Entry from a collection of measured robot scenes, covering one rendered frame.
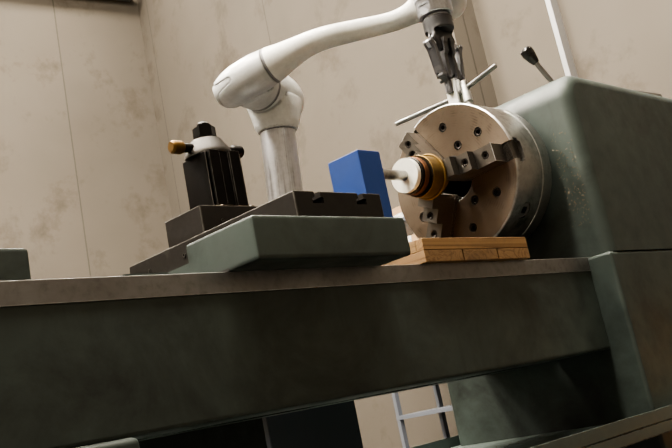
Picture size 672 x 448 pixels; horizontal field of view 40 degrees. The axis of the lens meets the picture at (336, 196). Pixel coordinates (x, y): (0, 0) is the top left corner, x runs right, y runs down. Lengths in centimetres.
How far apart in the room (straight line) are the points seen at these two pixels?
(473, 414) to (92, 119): 889
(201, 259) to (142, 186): 935
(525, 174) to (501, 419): 55
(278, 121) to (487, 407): 99
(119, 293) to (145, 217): 939
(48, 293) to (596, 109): 132
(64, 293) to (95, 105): 970
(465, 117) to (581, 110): 25
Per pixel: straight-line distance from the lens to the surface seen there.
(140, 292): 112
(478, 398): 209
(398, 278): 143
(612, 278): 188
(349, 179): 166
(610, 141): 204
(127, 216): 1041
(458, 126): 191
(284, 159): 253
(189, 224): 148
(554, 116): 196
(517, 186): 182
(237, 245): 119
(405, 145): 194
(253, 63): 243
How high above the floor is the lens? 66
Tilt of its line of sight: 13 degrees up
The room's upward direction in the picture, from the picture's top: 12 degrees counter-clockwise
